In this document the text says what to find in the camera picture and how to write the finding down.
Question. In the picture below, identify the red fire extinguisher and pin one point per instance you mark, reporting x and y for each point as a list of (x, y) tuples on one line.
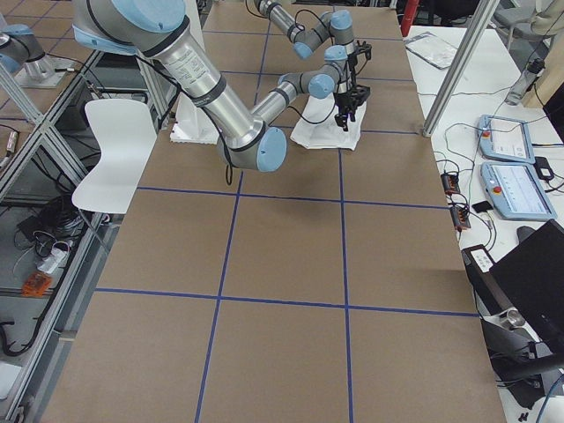
[(410, 12)]

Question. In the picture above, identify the aluminium frame post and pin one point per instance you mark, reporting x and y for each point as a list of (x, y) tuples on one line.
[(465, 50)]

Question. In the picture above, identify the lower blue teach pendant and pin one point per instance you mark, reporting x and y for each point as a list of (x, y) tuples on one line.
[(515, 191)]

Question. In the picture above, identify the white chair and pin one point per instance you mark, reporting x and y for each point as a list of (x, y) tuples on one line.
[(126, 135)]

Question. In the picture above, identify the clear water bottle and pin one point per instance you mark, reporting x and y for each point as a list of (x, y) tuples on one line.
[(527, 78)]

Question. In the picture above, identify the blue teach pendant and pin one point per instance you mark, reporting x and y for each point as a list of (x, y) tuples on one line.
[(515, 191), (505, 139)]

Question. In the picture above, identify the plastic bag on table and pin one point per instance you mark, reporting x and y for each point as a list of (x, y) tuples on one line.
[(432, 49)]

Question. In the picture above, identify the upper blue teach pendant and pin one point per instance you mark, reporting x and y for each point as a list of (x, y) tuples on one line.
[(505, 139)]

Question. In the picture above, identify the orange relay box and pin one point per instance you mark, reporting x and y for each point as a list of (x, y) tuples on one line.
[(450, 183)]

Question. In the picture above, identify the white long-sleeve printed shirt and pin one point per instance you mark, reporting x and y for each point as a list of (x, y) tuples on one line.
[(326, 134)]

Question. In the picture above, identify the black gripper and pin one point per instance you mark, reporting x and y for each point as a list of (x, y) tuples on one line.
[(345, 100), (352, 61)]

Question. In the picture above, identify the black laptop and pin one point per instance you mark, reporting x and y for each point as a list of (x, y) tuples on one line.
[(530, 279)]

